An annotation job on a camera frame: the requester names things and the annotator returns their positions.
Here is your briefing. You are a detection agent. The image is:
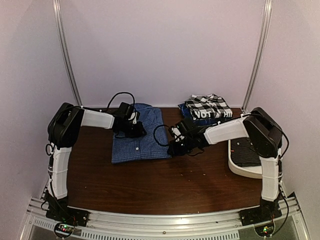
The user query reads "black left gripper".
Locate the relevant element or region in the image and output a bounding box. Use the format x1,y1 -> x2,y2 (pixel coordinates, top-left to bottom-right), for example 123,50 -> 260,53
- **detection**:
119,121 -> 145,140

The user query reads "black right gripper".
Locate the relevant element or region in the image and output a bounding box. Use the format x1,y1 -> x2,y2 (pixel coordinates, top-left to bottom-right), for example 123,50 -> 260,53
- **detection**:
167,135 -> 195,157

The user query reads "blue checked long sleeve shirt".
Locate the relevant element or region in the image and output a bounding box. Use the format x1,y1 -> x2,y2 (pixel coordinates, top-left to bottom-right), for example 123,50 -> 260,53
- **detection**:
111,103 -> 171,164

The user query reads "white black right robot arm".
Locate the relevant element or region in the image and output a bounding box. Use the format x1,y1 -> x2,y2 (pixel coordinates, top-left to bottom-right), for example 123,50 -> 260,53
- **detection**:
167,107 -> 284,221

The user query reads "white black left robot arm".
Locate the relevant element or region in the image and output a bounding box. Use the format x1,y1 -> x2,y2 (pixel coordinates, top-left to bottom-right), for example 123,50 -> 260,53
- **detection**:
46,102 -> 147,222

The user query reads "dark blue folded printed shirt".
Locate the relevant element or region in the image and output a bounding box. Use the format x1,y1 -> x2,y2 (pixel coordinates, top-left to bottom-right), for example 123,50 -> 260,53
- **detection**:
177,102 -> 235,127

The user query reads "black white plaid folded shirt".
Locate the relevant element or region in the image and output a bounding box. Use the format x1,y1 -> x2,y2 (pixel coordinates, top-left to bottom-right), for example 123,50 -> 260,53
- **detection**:
184,94 -> 233,120

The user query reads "dark striped folded shirt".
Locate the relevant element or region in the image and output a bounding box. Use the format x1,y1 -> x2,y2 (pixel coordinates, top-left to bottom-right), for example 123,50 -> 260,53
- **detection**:
230,137 -> 261,168

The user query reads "white plastic bin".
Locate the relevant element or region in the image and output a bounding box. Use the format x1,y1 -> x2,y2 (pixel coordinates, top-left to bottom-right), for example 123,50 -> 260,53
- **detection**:
228,140 -> 262,179

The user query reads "right circuit board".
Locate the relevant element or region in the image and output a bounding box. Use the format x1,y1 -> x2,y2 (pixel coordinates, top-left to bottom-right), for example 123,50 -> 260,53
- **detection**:
254,223 -> 275,238

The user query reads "circuit board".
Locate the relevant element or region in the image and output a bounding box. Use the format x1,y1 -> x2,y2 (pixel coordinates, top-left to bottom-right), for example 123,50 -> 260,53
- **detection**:
53,222 -> 75,238
254,223 -> 275,238

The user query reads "left circuit board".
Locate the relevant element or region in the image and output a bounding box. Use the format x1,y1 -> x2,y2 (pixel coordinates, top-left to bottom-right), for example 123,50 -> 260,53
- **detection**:
53,222 -> 75,238

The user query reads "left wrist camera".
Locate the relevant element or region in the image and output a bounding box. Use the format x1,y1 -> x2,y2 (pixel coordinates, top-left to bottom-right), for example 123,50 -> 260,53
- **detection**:
116,102 -> 138,124

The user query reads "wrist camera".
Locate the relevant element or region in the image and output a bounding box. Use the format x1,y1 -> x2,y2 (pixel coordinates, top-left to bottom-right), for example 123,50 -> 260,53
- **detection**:
116,102 -> 138,124
169,117 -> 197,142

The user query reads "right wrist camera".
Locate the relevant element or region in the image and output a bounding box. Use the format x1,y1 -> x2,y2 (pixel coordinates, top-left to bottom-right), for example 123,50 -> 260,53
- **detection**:
169,117 -> 197,142

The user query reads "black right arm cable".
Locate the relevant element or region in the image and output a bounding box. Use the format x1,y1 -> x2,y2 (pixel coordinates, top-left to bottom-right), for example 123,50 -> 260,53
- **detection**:
153,124 -> 173,147

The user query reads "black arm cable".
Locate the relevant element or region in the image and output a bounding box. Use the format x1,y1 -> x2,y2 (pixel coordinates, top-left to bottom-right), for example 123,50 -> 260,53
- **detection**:
153,124 -> 173,147
44,92 -> 136,158

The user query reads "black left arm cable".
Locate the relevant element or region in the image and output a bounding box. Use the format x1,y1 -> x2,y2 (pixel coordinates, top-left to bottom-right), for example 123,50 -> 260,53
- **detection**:
44,92 -> 136,158

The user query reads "aluminium front rail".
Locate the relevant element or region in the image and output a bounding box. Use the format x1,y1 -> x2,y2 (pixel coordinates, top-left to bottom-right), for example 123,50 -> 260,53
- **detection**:
24,192 -> 306,240

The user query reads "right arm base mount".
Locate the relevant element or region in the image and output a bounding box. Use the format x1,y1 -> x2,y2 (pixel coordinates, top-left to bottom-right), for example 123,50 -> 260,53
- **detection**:
239,206 -> 282,226

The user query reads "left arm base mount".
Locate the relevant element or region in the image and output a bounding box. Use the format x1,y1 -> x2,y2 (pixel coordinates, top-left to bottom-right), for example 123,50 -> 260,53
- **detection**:
45,206 -> 89,227

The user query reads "left aluminium frame post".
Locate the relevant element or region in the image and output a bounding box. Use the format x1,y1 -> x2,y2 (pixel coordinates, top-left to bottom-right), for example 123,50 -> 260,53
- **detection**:
52,0 -> 82,106

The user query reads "aluminium frame post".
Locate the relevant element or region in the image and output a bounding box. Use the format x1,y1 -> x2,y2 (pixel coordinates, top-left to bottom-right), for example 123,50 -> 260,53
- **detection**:
241,0 -> 273,113
52,0 -> 82,106

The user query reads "right aluminium frame post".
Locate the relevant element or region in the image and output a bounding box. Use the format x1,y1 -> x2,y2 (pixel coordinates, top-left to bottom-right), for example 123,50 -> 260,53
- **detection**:
241,0 -> 273,113

